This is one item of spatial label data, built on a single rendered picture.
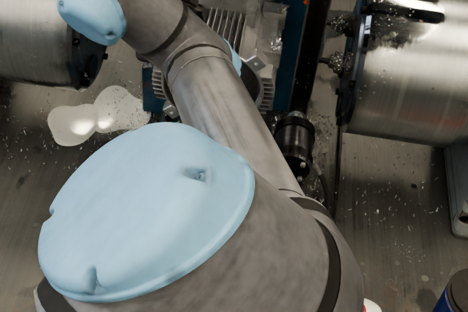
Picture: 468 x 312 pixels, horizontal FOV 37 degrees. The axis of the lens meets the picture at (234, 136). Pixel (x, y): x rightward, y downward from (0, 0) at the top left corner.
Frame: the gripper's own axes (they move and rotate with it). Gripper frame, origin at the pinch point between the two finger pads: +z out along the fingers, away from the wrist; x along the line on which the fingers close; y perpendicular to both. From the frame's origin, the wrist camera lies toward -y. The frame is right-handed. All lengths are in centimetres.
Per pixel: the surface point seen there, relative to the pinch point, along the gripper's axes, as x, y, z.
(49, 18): 18.4, -1.5, -2.6
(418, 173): -44, -8, 29
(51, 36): 18.0, -3.7, -1.2
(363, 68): -27.6, -1.8, -2.4
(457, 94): -41.5, -3.2, -1.5
